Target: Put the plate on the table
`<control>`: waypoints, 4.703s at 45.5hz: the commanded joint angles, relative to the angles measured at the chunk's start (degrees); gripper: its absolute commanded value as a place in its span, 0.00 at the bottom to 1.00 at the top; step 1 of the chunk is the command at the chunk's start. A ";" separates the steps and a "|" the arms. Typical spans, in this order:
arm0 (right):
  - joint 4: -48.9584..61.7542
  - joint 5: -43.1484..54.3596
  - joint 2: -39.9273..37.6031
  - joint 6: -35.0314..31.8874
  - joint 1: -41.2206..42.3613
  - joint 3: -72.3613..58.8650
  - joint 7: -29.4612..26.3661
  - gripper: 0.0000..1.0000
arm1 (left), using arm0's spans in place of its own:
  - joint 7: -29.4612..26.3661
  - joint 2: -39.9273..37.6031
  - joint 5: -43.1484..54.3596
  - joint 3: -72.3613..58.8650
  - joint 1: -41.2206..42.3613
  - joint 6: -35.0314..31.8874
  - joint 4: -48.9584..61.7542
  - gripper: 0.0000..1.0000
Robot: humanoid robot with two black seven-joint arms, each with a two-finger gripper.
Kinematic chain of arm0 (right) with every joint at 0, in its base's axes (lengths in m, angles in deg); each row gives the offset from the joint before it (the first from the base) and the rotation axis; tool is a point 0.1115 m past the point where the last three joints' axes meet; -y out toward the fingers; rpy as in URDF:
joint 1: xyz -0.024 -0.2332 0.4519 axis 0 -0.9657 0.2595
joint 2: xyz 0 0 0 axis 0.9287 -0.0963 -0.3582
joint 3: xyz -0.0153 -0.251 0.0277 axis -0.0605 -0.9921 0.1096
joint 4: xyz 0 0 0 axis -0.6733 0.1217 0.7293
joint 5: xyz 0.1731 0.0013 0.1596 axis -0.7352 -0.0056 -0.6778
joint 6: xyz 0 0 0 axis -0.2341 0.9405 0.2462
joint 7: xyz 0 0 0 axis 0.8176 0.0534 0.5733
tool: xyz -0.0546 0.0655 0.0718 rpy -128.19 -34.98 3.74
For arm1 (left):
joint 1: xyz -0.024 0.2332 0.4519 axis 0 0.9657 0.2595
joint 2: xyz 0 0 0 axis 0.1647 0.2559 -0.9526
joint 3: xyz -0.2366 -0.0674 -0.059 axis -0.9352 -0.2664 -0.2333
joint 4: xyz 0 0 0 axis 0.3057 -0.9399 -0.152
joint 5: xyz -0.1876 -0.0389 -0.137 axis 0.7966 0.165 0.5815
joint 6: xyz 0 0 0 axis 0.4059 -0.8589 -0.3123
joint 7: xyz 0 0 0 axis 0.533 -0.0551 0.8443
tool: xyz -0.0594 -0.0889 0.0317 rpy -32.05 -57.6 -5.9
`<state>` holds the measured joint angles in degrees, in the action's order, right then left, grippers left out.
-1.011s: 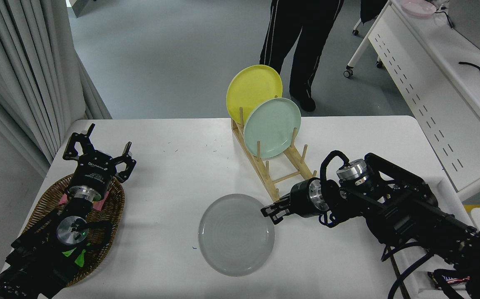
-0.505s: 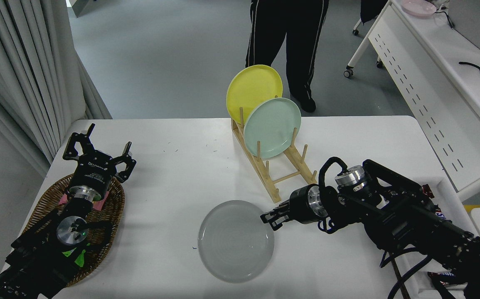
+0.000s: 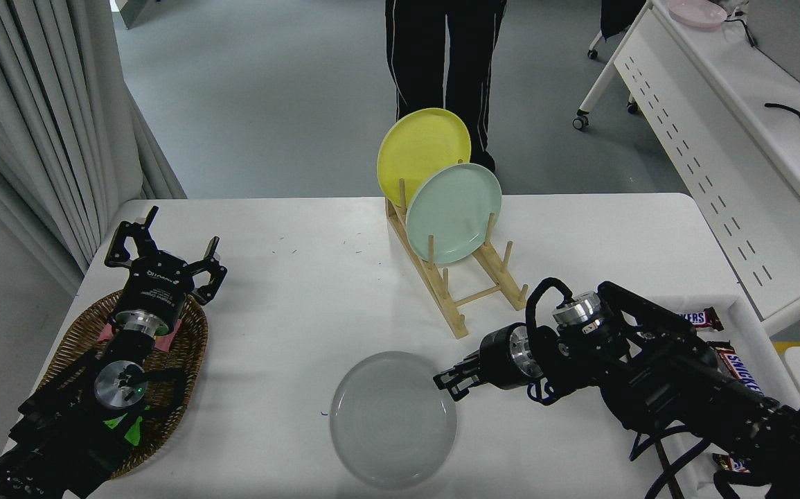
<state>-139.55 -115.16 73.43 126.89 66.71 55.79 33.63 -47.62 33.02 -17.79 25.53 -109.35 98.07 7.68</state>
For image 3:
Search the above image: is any pale green plate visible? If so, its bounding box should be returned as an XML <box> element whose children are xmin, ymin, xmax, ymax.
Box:
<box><xmin>405</xmin><ymin>163</ymin><xmax>503</xmax><ymax>265</ymax></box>

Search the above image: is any light grey plate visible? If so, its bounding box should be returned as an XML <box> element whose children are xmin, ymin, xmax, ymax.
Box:
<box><xmin>330</xmin><ymin>351</ymin><xmax>458</xmax><ymax>489</ymax></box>

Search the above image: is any black cable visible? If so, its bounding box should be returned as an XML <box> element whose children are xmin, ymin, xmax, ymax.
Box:
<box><xmin>765</xmin><ymin>103</ymin><xmax>800</xmax><ymax>129</ymax></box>

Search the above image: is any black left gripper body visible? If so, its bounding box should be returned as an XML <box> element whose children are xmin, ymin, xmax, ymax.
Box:
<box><xmin>117</xmin><ymin>254</ymin><xmax>197</xmax><ymax>326</ymax></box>

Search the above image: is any yellow plate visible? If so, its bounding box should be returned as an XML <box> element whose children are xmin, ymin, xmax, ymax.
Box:
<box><xmin>377</xmin><ymin>107</ymin><xmax>472</xmax><ymax>207</ymax></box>

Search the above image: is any white perforated desk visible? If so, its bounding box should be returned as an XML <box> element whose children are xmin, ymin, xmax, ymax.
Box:
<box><xmin>573</xmin><ymin>0</ymin><xmax>800</xmax><ymax>337</ymax></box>

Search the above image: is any pink paper piece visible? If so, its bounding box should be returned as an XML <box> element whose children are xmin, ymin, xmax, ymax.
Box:
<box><xmin>98</xmin><ymin>319</ymin><xmax>182</xmax><ymax>354</ymax></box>

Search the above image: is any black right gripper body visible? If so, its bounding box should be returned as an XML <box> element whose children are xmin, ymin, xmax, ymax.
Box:
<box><xmin>477</xmin><ymin>324</ymin><xmax>519</xmax><ymax>389</ymax></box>

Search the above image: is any white tray with dark edge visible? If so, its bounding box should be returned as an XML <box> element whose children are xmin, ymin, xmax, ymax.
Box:
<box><xmin>652</xmin><ymin>295</ymin><xmax>800</xmax><ymax>499</ymax></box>

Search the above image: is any grey curtain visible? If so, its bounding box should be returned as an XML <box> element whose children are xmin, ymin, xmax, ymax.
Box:
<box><xmin>0</xmin><ymin>0</ymin><xmax>187</xmax><ymax>295</ymax></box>

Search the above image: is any person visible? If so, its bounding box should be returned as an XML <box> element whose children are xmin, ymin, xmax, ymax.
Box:
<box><xmin>384</xmin><ymin>0</ymin><xmax>508</xmax><ymax>174</ymax></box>

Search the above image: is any brown wicker basket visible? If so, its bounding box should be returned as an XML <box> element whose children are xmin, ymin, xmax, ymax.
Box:
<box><xmin>38</xmin><ymin>288</ymin><xmax>209</xmax><ymax>479</ymax></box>

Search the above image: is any pink plate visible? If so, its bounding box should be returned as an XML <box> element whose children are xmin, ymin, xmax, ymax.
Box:
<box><xmin>668</xmin><ymin>0</ymin><xmax>728</xmax><ymax>28</ymax></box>

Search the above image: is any grey laptop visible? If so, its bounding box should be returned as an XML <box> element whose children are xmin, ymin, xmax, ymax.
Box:
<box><xmin>746</xmin><ymin>0</ymin><xmax>800</xmax><ymax>94</ymax></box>

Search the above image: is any wooden plate rack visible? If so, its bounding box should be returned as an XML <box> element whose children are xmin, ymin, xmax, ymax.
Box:
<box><xmin>385</xmin><ymin>177</ymin><xmax>531</xmax><ymax>340</ymax></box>

